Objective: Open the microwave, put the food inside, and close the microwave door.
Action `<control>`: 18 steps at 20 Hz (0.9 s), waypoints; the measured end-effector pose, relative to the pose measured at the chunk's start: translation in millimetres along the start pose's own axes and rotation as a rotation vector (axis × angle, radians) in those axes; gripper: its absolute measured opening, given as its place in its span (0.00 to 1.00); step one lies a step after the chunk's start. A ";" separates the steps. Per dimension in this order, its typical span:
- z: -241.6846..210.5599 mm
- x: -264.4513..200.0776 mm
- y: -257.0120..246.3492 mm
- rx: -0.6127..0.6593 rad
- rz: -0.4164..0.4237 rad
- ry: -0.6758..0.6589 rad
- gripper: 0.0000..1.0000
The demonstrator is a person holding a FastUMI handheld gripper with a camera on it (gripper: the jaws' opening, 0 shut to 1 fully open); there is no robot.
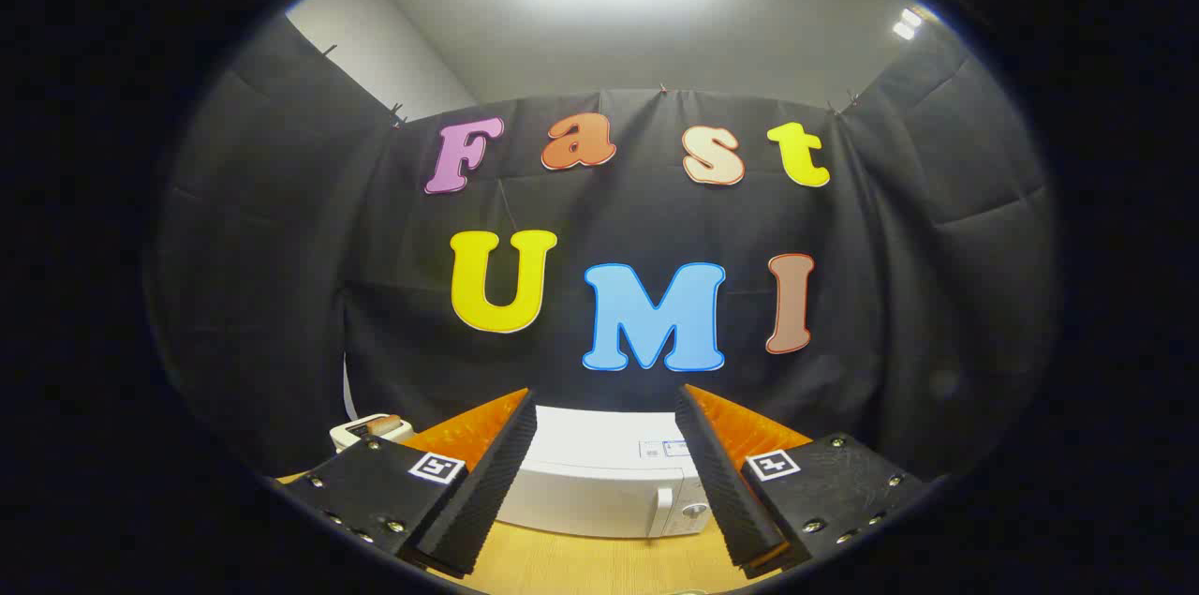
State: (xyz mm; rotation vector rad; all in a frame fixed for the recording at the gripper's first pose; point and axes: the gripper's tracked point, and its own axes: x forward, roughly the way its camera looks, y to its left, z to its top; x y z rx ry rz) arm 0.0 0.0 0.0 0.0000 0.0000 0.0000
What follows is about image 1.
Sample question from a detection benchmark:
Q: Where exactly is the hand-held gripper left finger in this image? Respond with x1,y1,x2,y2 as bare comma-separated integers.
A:
277,387,540,579

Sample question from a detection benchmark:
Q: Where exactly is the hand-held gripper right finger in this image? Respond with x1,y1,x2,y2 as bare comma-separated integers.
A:
674,383,938,579

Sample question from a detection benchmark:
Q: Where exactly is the white microwave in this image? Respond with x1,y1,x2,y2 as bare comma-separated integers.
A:
496,405,713,540

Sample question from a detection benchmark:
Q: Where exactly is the cream white toaster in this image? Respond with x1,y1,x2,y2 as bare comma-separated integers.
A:
330,413,415,455

